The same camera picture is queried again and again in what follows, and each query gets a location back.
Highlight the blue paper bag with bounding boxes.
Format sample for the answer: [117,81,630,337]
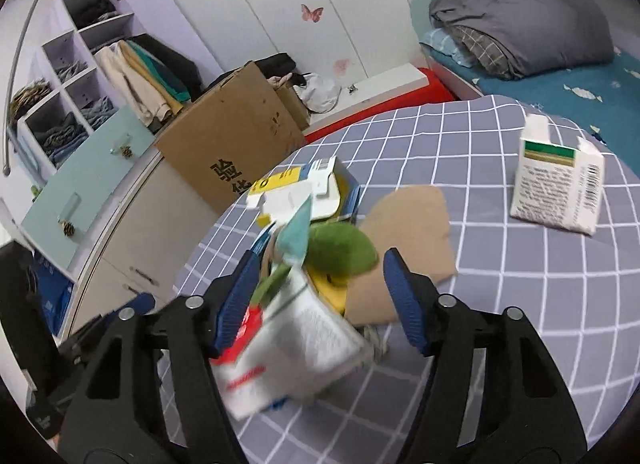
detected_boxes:
[34,251,74,336]

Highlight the beige two-door cabinet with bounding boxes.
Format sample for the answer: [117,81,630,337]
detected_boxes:
[61,155,217,337]

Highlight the mint green drawer unit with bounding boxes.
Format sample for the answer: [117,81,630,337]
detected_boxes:
[22,106,154,270]

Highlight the grey checked bed sheet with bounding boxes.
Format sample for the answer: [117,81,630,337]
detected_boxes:
[156,94,640,464]

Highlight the white red printed box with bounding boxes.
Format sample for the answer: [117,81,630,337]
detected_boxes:
[212,269,374,421]

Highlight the brown cardboard piece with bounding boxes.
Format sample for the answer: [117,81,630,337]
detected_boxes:
[345,185,457,326]

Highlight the white green medicine box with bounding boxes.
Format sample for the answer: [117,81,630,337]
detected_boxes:
[510,114,605,235]

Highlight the white open shelf unit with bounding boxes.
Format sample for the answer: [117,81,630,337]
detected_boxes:
[9,0,138,187]

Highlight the yellow blue white box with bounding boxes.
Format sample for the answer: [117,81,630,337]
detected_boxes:
[246,156,360,223]

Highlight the hanging clothes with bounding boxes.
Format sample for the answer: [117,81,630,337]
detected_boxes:
[92,34,204,135]

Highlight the tall brown cardboard box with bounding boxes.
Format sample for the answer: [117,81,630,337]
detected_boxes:
[155,62,305,215]

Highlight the red bed base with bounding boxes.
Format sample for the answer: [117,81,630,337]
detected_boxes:
[304,63,458,143]

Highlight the white clothes pile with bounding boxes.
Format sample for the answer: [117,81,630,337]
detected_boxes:
[293,72,342,114]

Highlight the folded grey blanket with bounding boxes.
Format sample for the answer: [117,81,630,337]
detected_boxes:
[430,0,614,79]

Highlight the pink butterfly wall sticker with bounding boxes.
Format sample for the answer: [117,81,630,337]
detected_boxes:
[300,4,323,24]

